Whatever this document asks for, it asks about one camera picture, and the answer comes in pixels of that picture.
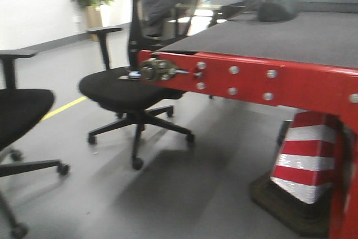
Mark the black conveyor belt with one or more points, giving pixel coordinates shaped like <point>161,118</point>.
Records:
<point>312,37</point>

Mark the black office chair middle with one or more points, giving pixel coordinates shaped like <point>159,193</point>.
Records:
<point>116,90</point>

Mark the black office chair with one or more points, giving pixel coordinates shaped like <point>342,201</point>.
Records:
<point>116,90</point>
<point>21,110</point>

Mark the red white traffic cone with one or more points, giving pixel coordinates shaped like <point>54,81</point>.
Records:
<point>297,191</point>

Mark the black bag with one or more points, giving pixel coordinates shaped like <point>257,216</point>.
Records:
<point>277,10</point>

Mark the black office chair left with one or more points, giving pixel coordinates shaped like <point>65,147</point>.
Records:
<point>21,110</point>

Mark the red conveyor frame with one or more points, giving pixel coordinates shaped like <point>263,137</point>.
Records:
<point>303,86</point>

